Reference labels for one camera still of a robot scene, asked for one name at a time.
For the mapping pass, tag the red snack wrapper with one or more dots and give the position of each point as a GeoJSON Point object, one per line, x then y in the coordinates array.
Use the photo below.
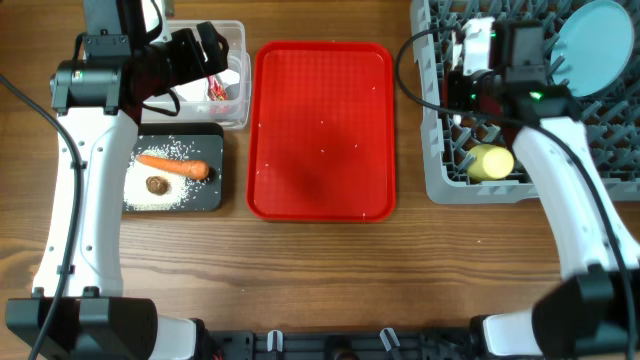
{"type": "Point", "coordinates": [216, 90]}

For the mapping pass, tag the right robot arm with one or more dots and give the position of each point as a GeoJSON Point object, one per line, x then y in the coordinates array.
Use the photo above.
{"type": "Point", "coordinates": [595, 309]}

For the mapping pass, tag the black plastic tray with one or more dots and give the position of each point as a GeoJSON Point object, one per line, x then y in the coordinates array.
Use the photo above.
{"type": "Point", "coordinates": [205, 195]}

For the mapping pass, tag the white rice pile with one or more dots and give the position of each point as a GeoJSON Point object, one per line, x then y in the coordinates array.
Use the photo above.
{"type": "Point", "coordinates": [150, 197]}

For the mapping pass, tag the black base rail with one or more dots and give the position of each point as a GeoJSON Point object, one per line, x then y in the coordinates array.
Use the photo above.
{"type": "Point", "coordinates": [386, 344]}

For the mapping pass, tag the brown food scrap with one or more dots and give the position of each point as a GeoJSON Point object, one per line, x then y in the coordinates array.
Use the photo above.
{"type": "Point", "coordinates": [157, 185]}

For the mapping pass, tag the grey dishwasher rack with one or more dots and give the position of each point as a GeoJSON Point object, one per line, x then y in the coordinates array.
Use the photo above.
{"type": "Point", "coordinates": [611, 117]}

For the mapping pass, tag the clear plastic bin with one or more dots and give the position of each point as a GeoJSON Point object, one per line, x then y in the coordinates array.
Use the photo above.
{"type": "Point", "coordinates": [230, 114]}

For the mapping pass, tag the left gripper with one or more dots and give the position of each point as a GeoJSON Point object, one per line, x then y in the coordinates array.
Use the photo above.
{"type": "Point", "coordinates": [194, 66]}

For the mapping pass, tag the red serving tray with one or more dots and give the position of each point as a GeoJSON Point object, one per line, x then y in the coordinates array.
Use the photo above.
{"type": "Point", "coordinates": [322, 133]}

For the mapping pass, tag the yellow plastic cup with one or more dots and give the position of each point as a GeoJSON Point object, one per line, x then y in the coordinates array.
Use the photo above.
{"type": "Point", "coordinates": [490, 163]}

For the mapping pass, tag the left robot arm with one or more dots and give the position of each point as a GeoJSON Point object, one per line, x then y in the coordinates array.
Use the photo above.
{"type": "Point", "coordinates": [77, 308]}

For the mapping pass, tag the light blue plate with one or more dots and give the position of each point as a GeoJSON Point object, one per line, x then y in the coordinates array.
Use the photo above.
{"type": "Point", "coordinates": [594, 47]}

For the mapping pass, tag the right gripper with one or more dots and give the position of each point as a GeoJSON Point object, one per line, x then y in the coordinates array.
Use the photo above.
{"type": "Point", "coordinates": [454, 81]}

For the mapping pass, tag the orange carrot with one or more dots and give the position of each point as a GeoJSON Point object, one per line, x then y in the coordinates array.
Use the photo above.
{"type": "Point", "coordinates": [192, 169]}

